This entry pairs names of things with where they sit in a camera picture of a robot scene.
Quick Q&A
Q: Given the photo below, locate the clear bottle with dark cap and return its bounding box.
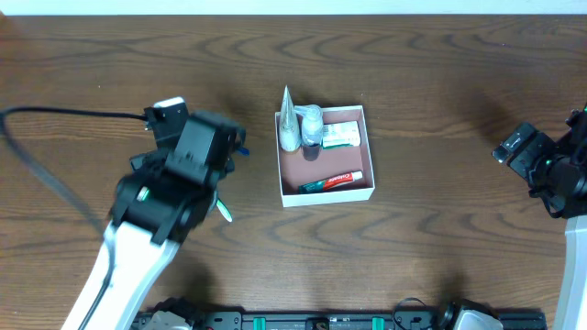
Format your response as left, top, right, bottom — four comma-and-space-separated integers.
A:
294, 104, 324, 161

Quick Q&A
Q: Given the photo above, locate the green toothbrush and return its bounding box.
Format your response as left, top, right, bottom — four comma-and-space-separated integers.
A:
216, 199, 233, 223

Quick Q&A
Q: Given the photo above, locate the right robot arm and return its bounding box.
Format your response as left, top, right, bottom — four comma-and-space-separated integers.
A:
492, 109, 586, 329

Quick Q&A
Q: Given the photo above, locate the blue disposable razor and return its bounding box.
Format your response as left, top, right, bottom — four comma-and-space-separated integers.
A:
237, 147, 250, 156

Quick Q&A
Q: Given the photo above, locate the Colgate toothpaste tube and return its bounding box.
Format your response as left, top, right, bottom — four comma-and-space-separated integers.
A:
298, 170, 363, 194

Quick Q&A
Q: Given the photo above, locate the white box with pink interior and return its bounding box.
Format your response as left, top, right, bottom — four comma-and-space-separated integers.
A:
276, 105, 375, 207

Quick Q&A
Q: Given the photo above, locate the white Pantene tube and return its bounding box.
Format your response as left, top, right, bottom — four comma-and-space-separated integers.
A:
279, 86, 301, 152

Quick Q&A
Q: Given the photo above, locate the green white soap packet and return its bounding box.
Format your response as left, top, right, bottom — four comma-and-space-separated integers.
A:
322, 121, 361, 149

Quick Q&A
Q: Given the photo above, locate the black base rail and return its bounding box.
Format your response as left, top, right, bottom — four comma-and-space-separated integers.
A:
130, 298, 548, 330

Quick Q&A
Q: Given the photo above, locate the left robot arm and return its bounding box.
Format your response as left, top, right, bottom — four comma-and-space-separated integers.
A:
63, 104, 246, 329

